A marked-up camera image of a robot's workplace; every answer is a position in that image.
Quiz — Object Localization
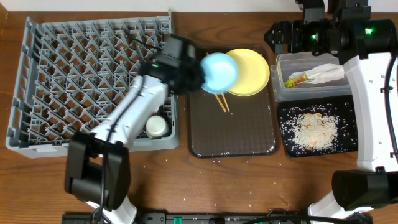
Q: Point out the white plastic cup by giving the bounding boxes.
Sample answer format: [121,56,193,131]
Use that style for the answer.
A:
[146,115,170,138]

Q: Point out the wooden chopstick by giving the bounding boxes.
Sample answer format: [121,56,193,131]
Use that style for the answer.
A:
[221,93,230,112]
[214,95,226,112]

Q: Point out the green yellow snack wrapper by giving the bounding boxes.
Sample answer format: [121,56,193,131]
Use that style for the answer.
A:
[284,72,312,88]

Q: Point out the light blue bowl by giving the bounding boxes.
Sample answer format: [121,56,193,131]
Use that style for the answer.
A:
[200,52,239,95]

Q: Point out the grey dish rack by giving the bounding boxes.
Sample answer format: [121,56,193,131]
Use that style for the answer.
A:
[6,15,174,159]

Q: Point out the clear plastic bin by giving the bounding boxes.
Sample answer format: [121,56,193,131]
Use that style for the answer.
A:
[270,52,351,102]

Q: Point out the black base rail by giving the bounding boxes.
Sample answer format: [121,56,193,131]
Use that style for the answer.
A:
[61,212,374,224]

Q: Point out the rice and food scraps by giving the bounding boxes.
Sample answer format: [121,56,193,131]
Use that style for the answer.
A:
[281,105,358,153]

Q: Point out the yellow plastic plate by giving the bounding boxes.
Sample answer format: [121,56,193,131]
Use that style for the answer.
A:
[226,48,270,96]

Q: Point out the white paper napkin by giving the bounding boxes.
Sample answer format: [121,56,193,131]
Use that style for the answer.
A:
[303,63,345,84]

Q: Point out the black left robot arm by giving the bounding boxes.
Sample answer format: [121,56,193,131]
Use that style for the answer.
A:
[65,34,205,223]

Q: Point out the dark brown tray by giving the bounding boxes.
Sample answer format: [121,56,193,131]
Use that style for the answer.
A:
[187,45,279,159]

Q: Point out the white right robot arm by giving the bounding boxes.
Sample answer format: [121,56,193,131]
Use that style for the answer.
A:
[264,18,397,223]

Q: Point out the black plastic bin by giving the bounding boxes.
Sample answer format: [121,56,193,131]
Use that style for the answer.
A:
[276,95,360,158]

